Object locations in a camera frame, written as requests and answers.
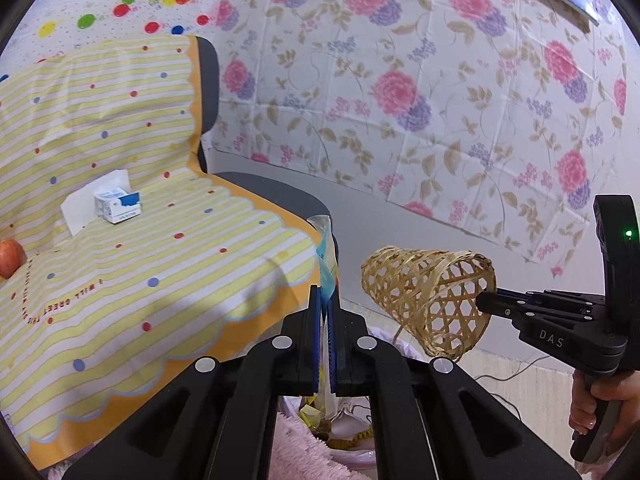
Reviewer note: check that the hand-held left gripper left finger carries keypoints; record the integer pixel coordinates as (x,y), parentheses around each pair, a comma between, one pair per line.
(316,350)

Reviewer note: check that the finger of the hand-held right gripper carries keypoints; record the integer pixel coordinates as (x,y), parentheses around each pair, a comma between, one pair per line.
(540,305)

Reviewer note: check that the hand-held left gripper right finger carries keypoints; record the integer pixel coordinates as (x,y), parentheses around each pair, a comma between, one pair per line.
(334,350)

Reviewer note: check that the white plastic bag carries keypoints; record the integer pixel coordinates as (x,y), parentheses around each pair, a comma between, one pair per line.
(345,425)

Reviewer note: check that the woven bamboo basket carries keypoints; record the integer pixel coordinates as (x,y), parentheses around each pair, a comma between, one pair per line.
(425,290)

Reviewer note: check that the person's right hand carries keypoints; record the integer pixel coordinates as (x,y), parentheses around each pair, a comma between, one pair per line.
(587,402)

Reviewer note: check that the pink fluffy cloth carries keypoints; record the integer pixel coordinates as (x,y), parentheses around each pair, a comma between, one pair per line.
(295,452)

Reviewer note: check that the grey office chair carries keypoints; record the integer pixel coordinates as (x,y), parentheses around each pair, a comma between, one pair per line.
(270,195)

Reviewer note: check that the yellow striped cloth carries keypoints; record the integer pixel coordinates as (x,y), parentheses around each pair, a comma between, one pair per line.
(125,260)

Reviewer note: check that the floral sheet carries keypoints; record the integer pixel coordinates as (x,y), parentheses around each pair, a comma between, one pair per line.
(425,100)

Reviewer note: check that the small white blue carton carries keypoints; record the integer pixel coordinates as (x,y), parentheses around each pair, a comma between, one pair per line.
(117,206)

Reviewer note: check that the white paper sheet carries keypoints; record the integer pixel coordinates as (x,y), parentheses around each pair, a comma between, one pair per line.
(80,210)

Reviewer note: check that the red apple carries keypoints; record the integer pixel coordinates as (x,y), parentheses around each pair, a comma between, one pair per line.
(11,259)

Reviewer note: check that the polka dot sheet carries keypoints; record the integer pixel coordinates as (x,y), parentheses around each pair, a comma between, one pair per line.
(100,0)

